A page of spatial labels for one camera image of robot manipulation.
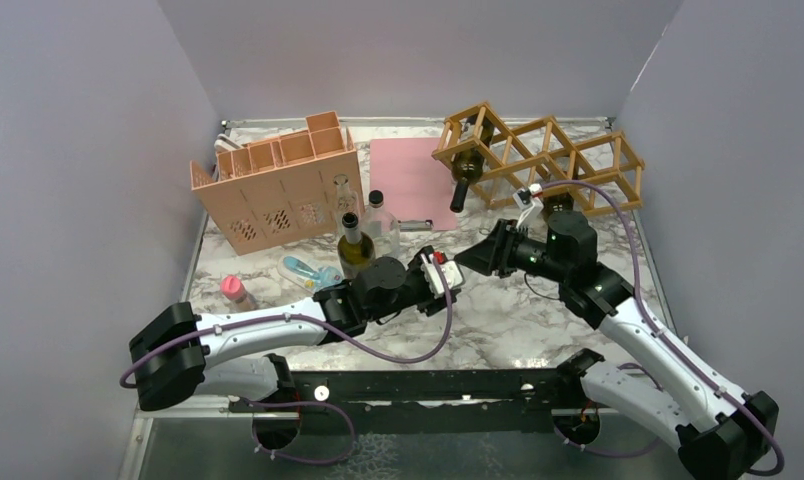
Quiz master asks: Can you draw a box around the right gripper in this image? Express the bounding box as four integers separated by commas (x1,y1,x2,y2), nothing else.
455,217,571,283

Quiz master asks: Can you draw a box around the dark bottle silver neck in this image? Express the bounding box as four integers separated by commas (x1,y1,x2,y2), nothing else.
337,212,375,279
542,192,574,222

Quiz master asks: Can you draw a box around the large clear glass jar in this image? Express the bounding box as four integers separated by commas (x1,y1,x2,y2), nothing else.
362,190,400,259

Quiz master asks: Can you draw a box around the dark bottle black cap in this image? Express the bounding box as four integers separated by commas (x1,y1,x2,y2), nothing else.
450,150,484,213

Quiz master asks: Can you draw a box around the clear glass bottle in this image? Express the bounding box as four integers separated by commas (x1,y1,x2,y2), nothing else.
333,174,362,228

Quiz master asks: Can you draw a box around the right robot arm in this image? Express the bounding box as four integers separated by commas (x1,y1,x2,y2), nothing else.
454,211,785,479

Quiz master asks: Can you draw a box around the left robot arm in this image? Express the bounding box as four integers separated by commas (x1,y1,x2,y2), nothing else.
119,246,465,411

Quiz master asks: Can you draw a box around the wooden wine rack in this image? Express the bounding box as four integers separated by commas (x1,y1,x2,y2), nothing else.
432,101,646,211

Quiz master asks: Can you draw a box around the pink capped small bottle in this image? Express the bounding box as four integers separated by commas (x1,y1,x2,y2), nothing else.
220,275,258,312

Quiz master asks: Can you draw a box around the pink clipboard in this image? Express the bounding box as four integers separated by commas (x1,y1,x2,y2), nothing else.
369,137,458,231

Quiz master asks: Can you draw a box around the light blue toy package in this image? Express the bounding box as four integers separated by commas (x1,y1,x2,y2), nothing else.
277,255,344,294

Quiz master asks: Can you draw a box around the peach plastic organizer basket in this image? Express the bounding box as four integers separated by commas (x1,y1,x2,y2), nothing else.
190,111,365,255

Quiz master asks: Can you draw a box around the white item behind basket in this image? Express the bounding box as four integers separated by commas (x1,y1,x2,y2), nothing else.
214,134,243,154

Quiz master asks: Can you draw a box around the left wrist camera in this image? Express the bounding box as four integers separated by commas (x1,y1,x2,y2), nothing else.
420,251,465,298

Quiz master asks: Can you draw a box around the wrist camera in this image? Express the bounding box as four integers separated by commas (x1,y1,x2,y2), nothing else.
512,183,543,228
420,251,465,298

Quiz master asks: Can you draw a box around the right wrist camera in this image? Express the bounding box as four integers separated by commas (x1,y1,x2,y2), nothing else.
512,183,543,228

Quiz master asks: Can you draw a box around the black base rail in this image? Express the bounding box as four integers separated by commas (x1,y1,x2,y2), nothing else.
229,368,602,447

